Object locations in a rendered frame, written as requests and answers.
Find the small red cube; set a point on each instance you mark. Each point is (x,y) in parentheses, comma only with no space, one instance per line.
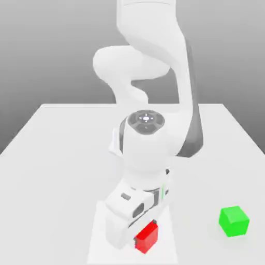
(147,238)

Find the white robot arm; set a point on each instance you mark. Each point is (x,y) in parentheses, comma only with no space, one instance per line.
(149,149)

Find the small green cube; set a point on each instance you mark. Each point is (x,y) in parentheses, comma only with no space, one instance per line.
(234,222)

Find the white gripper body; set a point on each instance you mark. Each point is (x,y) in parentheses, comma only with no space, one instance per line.
(118,229)

